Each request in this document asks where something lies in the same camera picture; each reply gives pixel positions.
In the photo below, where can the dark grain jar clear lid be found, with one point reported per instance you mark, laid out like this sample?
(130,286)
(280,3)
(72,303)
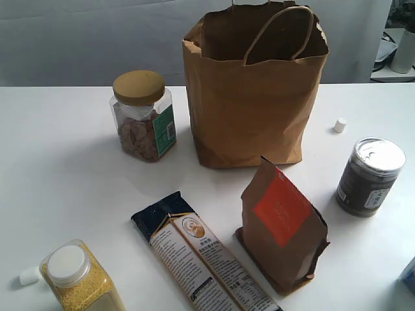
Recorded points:
(369,174)

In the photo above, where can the brown paper shopping bag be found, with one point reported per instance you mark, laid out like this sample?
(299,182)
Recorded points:
(252,74)

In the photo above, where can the dark blue pasta package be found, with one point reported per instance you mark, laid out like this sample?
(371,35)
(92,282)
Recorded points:
(208,273)

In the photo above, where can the clear jar gold lid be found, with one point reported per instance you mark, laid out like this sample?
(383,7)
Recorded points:
(143,114)

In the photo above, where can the brown pouch orange label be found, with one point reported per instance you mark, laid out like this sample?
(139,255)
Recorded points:
(283,233)

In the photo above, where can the small white cap right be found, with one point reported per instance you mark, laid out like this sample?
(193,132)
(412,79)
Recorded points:
(340,125)

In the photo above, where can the small white cap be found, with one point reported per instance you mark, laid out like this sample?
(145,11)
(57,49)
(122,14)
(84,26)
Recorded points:
(29,276)
(340,125)

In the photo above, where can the yellow millet jar white lid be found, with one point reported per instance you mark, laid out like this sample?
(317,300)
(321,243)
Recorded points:
(77,279)

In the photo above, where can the white tray in background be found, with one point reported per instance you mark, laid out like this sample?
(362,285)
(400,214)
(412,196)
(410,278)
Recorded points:
(386,48)

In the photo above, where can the small white cap left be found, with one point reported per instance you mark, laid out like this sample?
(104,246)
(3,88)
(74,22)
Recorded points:
(29,276)

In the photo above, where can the white cylinder in background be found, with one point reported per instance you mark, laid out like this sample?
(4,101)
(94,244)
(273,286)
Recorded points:
(404,56)

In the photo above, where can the blue white package corner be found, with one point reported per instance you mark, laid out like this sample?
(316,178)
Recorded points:
(407,276)

